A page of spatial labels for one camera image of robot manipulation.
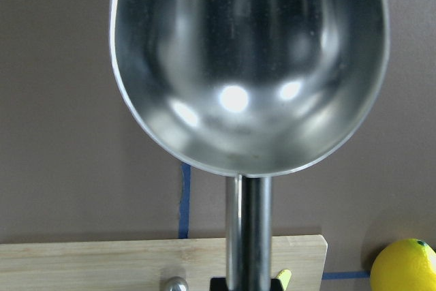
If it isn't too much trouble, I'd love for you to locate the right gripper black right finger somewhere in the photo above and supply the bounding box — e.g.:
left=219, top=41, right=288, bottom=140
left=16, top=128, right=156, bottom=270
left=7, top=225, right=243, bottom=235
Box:
left=270, top=278, right=283, bottom=291

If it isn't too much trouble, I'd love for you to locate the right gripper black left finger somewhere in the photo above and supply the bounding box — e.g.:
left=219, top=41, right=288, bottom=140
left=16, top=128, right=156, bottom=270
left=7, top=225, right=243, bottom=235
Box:
left=209, top=277, right=228, bottom=291

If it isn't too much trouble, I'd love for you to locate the metal ice scoop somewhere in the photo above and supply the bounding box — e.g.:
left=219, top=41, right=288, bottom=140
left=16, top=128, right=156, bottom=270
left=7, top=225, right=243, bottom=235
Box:
left=109, top=0, right=390, bottom=274

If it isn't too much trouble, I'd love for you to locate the yellow plastic knife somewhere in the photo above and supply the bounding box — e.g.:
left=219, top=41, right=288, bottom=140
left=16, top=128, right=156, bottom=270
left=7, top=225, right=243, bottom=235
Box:
left=276, top=269, right=292, bottom=290

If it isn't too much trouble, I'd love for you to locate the metal rod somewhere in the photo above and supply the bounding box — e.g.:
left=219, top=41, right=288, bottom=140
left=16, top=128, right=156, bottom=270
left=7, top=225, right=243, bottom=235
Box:
left=163, top=276, right=189, bottom=291

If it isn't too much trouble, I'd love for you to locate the wooden cutting board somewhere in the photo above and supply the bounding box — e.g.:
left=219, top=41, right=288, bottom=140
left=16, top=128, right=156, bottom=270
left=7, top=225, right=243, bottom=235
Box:
left=1, top=235, right=328, bottom=290

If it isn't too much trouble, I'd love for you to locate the whole yellow lemon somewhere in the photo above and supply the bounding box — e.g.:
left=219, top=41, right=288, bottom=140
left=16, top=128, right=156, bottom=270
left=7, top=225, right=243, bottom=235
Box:
left=370, top=239, right=435, bottom=290

